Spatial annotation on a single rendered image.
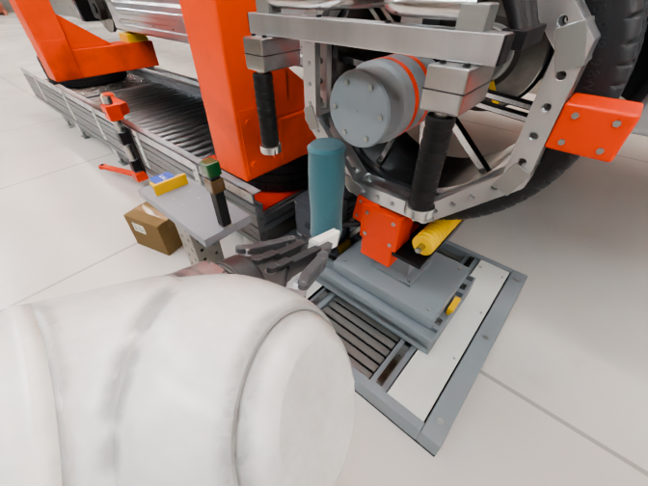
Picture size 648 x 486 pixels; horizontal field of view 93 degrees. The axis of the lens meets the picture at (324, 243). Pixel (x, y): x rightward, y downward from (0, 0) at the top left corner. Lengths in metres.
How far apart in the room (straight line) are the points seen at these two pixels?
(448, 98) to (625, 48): 0.33
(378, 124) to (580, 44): 0.28
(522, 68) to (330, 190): 0.69
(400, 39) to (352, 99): 0.15
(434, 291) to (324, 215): 0.51
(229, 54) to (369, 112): 0.48
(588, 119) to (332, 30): 0.39
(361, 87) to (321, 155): 0.19
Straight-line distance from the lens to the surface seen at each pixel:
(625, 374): 1.53
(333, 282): 1.18
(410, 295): 1.08
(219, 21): 0.93
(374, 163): 0.89
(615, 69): 0.69
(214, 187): 0.90
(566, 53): 0.60
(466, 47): 0.44
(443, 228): 0.85
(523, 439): 1.22
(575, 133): 0.62
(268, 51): 0.61
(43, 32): 2.77
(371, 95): 0.56
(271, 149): 0.66
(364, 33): 0.50
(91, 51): 2.83
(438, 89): 0.42
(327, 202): 0.75
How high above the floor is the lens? 1.02
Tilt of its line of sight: 41 degrees down
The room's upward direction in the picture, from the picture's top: straight up
